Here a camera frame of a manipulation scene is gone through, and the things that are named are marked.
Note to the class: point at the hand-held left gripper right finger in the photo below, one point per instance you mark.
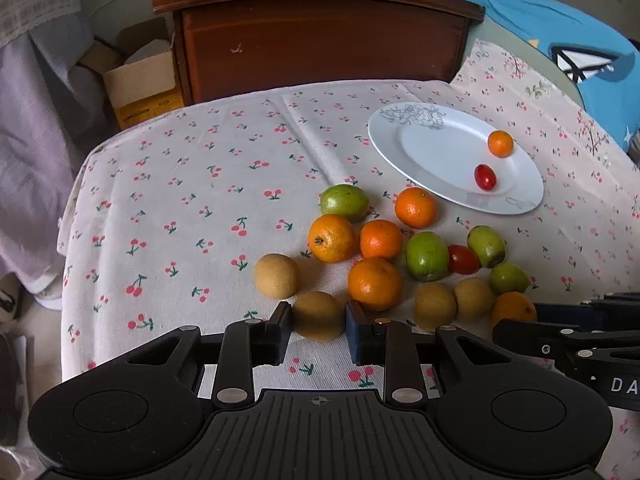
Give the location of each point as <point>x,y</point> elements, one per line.
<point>356,332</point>

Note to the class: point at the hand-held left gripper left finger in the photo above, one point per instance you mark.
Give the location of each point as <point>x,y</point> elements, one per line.
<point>281,332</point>

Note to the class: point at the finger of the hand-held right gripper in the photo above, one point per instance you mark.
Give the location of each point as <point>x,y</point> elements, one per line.
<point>575,314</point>
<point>540,342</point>

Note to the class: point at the round brown fruit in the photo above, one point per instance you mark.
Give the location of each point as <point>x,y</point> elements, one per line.
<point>277,275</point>
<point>434,306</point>
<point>317,316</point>
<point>473,299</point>

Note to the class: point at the green jujube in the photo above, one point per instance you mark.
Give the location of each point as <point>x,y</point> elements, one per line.
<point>486,245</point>
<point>344,202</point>
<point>508,278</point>
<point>426,256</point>

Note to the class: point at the red cherry tomato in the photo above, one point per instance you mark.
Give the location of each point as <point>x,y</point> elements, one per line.
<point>485,177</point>
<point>463,260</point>

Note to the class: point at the small orange mandarin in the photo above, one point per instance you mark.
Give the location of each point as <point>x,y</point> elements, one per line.
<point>500,143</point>

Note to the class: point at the white plate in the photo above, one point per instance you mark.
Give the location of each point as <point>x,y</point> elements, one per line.
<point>435,145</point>

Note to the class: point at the cherry print tablecloth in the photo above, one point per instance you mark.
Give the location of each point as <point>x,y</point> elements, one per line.
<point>200,185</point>

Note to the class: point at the open cardboard box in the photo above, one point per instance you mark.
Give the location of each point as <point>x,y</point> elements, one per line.
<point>140,85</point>

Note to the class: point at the brown wooden headboard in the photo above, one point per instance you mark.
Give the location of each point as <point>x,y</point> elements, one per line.
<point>320,45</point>

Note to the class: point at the lavender cloth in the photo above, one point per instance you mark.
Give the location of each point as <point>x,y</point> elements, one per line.
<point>35,160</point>

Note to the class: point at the grey checked cloth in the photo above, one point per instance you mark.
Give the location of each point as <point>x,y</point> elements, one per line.
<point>35,0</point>

